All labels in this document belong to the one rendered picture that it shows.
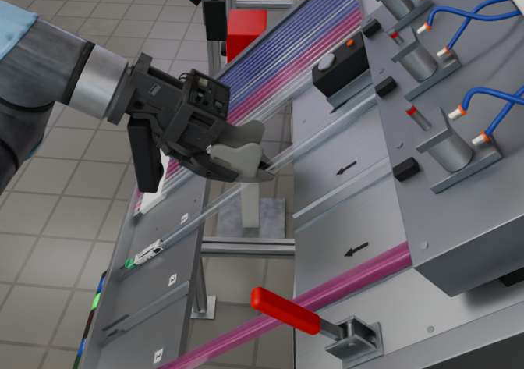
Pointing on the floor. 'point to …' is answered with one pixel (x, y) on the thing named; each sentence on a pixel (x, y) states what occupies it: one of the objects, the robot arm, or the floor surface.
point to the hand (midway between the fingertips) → (261, 172)
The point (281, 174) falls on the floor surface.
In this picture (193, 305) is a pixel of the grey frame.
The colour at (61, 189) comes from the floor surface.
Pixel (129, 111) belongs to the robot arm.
